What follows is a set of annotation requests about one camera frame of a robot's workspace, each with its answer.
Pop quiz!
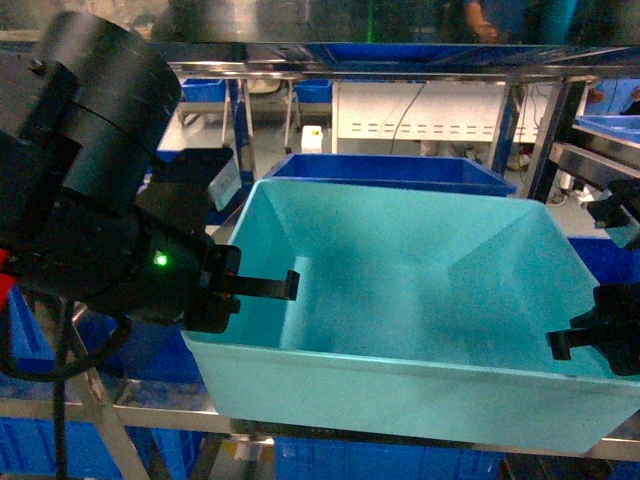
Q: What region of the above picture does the stainless steel shelf rack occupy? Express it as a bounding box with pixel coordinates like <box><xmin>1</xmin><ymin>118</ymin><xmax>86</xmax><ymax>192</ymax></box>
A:
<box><xmin>1</xmin><ymin>44</ymin><xmax>639</xmax><ymax>452</ymax></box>

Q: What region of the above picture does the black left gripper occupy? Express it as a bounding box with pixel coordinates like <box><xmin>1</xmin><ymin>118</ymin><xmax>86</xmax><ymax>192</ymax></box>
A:
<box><xmin>29</xmin><ymin>184</ymin><xmax>301</xmax><ymax>335</ymax></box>

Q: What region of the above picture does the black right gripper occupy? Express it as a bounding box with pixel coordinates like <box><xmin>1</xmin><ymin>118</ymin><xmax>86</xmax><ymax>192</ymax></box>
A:
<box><xmin>546</xmin><ymin>179</ymin><xmax>639</xmax><ymax>376</ymax></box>

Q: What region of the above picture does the blue bin behind teal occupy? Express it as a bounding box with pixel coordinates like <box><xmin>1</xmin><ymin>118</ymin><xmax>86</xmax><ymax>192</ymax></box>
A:
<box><xmin>265</xmin><ymin>153</ymin><xmax>516</xmax><ymax>197</ymax></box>

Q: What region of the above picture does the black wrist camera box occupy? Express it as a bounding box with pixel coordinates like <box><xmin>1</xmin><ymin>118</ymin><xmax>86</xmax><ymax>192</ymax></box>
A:
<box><xmin>151</xmin><ymin>146</ymin><xmax>242</xmax><ymax>212</ymax></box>

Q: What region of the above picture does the teal plastic bin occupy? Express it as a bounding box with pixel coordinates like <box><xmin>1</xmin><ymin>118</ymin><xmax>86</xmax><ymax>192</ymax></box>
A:
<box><xmin>183</xmin><ymin>179</ymin><xmax>639</xmax><ymax>452</ymax></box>

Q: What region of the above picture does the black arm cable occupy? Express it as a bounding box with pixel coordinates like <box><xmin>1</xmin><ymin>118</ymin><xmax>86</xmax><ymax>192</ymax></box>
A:
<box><xmin>0</xmin><ymin>299</ymin><xmax>134</xmax><ymax>480</ymax></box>

